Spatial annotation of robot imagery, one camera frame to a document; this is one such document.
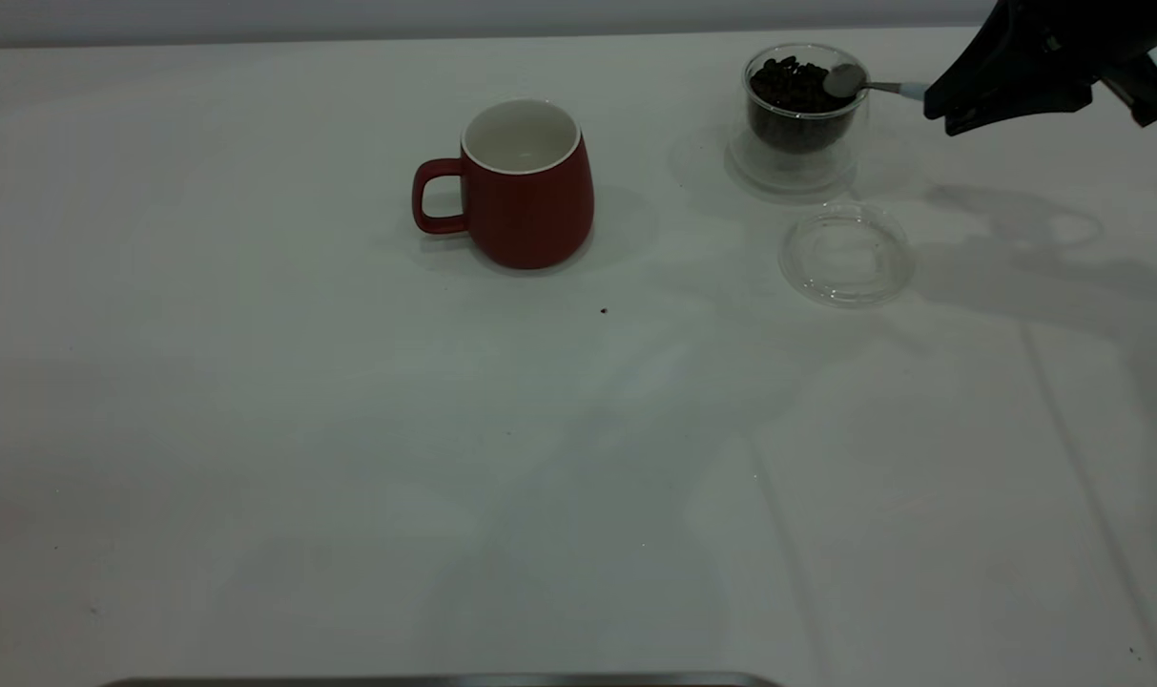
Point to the red ceramic mug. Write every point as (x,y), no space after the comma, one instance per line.
(530,215)

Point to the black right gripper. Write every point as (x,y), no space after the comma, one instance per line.
(1103,38)

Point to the dark coffee beans pile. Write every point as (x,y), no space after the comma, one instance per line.
(788,95)

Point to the double-walled glass cup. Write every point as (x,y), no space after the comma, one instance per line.
(795,167)

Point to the clear glass saucer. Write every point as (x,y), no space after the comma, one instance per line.
(845,258)

